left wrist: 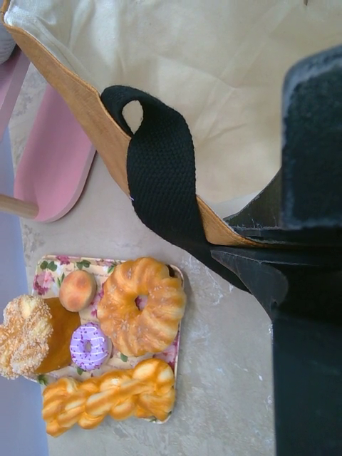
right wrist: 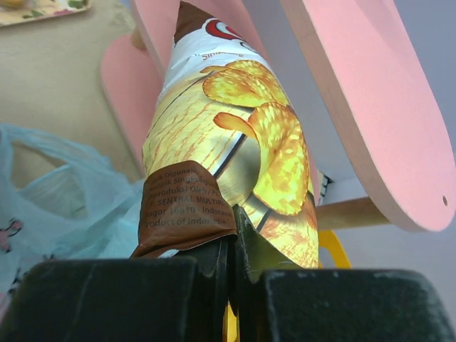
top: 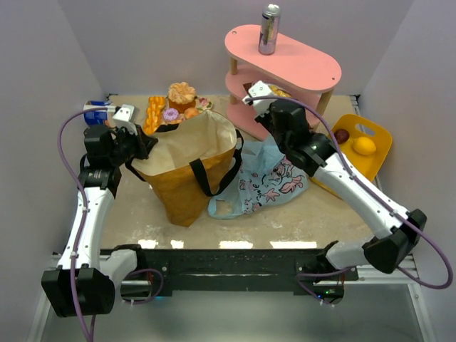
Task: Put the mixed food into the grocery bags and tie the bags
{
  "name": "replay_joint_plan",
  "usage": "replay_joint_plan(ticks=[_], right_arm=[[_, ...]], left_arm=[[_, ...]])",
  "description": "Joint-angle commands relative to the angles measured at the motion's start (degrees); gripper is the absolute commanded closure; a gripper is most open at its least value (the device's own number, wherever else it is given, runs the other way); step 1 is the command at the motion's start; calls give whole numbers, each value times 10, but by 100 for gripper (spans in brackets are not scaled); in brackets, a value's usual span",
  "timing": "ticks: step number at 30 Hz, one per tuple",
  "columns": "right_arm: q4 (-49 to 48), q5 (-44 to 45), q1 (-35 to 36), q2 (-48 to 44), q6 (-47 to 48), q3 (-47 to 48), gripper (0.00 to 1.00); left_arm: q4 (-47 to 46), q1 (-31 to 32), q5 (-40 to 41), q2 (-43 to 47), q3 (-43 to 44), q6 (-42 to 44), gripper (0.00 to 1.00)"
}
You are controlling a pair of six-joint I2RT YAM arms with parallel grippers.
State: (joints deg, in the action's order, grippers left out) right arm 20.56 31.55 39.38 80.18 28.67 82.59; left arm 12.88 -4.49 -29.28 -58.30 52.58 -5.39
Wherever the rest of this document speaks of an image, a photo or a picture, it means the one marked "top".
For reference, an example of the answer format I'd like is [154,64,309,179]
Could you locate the black table front frame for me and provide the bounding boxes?
[121,244,358,296]

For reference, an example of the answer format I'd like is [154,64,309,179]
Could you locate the blue white carton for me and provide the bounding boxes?
[83,100,116,128]

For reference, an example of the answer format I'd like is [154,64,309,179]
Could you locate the brown paper tote bag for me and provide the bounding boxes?
[132,110,244,227]

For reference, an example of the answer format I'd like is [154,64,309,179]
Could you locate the floral rectangular tray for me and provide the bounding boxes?
[155,97,212,132]

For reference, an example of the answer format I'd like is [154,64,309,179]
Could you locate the pink three-tier shelf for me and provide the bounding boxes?
[224,24,342,140]

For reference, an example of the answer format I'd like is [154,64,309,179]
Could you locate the purple frosted donut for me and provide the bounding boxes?
[162,108,180,122]

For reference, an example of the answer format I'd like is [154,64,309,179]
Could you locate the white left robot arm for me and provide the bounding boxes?
[41,125,157,317]

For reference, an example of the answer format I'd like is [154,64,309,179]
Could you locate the twisted orange bread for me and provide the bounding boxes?
[142,95,166,135]

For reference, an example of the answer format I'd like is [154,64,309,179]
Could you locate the dark red fruit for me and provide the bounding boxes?
[334,129,350,145]

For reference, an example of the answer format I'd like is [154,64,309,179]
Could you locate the glazed cruller donut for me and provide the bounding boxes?
[162,120,182,125]

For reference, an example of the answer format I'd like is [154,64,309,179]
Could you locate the small round bun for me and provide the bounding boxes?
[184,107,200,120]

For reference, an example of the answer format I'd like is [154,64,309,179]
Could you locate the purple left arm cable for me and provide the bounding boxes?
[58,106,118,342]

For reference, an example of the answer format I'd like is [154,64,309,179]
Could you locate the blue printed plastic bag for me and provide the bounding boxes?
[207,136,309,219]

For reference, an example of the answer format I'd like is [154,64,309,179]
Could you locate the yellow plastic basket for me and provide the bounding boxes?
[309,113,393,195]

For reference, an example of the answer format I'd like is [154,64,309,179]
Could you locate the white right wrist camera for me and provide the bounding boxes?
[242,81,274,110]

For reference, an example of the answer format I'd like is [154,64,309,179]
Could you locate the orange frosted cupcake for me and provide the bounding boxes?
[167,82,197,113]

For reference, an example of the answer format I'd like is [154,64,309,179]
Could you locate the brown chips bag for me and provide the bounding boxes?
[242,83,291,98]

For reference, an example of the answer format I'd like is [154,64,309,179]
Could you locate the silver drink can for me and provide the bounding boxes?
[258,4,281,56]

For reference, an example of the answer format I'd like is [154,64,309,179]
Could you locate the yellow lemon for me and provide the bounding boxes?
[353,137,377,156]

